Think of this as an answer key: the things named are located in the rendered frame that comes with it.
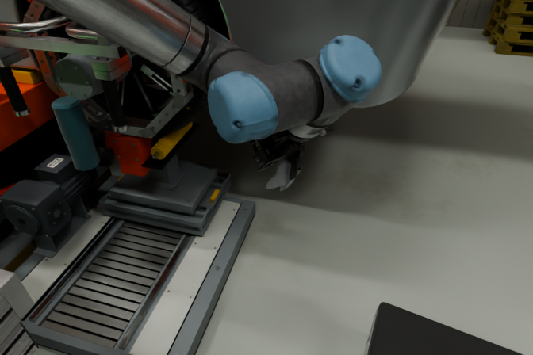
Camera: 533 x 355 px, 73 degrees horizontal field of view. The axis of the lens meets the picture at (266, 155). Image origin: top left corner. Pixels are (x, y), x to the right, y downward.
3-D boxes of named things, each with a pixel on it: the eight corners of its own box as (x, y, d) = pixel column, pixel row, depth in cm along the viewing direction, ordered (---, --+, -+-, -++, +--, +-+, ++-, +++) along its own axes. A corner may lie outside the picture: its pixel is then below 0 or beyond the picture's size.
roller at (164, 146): (196, 125, 156) (194, 113, 153) (162, 165, 133) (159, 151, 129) (183, 124, 157) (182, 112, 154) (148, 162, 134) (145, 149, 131)
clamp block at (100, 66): (132, 68, 99) (128, 49, 96) (112, 82, 92) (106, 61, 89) (116, 66, 100) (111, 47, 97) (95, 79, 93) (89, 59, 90)
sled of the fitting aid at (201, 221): (231, 186, 185) (230, 171, 179) (203, 238, 156) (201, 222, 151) (144, 170, 196) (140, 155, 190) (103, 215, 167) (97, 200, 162)
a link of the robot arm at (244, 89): (197, 117, 46) (270, 98, 50) (238, 162, 38) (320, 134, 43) (189, 56, 41) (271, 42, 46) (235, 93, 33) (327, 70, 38)
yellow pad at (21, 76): (59, 71, 154) (55, 60, 151) (34, 85, 143) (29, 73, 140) (32, 68, 157) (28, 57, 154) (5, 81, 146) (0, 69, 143)
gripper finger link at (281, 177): (260, 199, 69) (260, 162, 63) (285, 186, 71) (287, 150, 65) (270, 208, 67) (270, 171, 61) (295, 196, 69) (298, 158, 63)
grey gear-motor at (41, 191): (124, 200, 177) (106, 139, 156) (63, 269, 143) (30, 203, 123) (93, 193, 181) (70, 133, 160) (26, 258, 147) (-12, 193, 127)
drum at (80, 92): (139, 78, 124) (130, 36, 116) (100, 105, 107) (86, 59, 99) (103, 74, 127) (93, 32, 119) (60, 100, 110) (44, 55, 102)
